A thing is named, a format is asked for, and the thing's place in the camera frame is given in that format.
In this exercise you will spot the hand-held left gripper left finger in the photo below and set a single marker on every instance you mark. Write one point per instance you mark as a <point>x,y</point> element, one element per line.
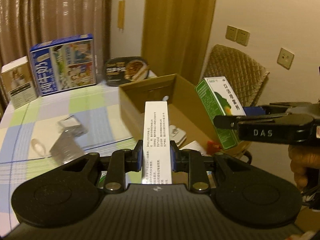
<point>139,155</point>

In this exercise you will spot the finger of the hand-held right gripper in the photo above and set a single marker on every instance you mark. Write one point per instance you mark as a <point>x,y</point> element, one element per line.
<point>253,111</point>
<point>225,122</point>

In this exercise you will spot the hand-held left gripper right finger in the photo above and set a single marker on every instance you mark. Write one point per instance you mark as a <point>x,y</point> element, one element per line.
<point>173,155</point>

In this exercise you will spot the white power adapter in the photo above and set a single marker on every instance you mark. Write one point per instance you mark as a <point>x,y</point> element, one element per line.
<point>177,135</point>

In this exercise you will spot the green and white medicine box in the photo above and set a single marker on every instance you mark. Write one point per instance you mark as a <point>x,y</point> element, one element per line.
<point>212,97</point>

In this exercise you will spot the brown cardboard box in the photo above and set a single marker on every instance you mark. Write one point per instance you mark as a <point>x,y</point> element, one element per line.
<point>187,120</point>

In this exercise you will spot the silver foil pouch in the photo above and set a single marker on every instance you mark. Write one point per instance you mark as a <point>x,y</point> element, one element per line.
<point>66,147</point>

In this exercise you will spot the checkered cloth desktop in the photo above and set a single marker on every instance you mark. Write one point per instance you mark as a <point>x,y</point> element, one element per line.
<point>32,120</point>

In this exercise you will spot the person's right hand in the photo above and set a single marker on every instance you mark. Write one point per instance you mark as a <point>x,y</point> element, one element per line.
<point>302,160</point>

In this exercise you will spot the small red item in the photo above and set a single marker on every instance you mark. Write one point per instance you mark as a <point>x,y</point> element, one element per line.
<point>213,146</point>

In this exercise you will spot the chair with quilted cover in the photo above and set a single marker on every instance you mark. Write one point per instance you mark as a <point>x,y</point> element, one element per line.
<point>232,65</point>

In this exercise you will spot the black instant meal bowl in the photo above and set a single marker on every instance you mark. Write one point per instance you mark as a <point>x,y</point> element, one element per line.
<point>125,70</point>

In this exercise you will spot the beige spoon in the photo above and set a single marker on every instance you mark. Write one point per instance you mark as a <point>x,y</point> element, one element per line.
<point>37,146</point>

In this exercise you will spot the wooden door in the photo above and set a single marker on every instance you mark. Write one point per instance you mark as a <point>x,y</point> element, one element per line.
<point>175,30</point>

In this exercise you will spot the blue milk carton box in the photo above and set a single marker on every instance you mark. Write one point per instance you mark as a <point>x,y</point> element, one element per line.
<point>62,65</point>

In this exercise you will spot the white product box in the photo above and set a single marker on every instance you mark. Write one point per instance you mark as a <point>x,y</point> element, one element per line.
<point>17,85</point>

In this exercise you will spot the brown curtain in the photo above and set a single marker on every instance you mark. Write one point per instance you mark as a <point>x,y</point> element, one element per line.
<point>50,10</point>

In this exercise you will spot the beige wall socket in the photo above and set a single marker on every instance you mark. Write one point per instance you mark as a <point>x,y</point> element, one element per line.
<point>285,58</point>
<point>243,37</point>
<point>231,33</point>

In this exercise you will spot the yellow wall strip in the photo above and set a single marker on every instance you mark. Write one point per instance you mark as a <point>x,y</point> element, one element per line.
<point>121,15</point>

